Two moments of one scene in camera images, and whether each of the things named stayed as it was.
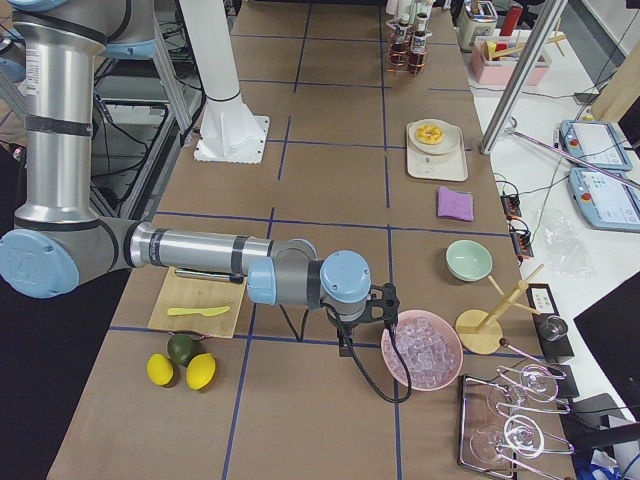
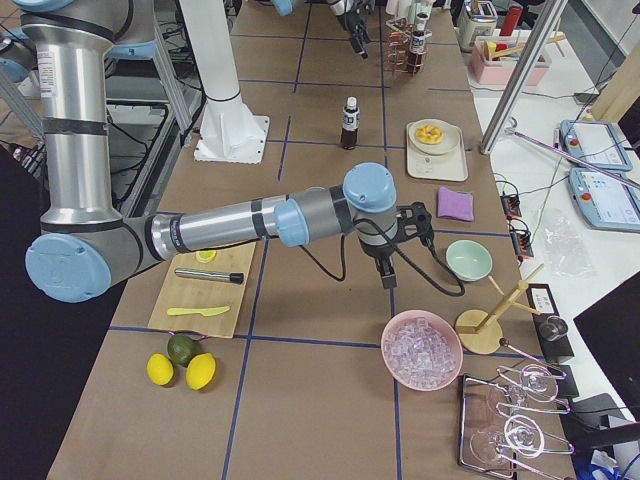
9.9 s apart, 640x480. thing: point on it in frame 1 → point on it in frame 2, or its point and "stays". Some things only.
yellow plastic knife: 207,311 stays
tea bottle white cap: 419,43 → 350,123
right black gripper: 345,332 → 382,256
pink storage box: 492,62 stays
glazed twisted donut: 429,133 stays
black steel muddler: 234,278 stays
